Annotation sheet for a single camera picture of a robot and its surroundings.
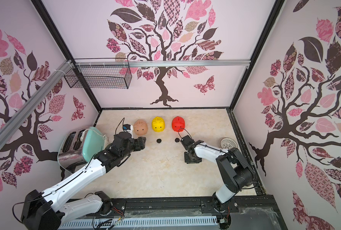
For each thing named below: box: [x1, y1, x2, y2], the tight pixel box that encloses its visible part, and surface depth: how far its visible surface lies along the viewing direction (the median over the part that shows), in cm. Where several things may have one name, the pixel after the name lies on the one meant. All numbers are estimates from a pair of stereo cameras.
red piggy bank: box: [171, 115, 186, 133], surface depth 102 cm
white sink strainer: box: [219, 137, 239, 150], surface depth 97 cm
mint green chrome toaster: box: [57, 126, 108, 175], surface depth 81 cm
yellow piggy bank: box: [151, 116, 166, 133], surface depth 102 cm
